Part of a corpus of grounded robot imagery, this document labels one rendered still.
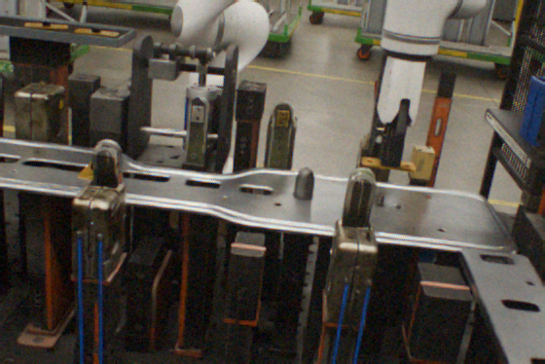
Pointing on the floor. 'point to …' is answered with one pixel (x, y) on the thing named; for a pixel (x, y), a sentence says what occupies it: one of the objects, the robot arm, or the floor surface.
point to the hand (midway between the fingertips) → (391, 151)
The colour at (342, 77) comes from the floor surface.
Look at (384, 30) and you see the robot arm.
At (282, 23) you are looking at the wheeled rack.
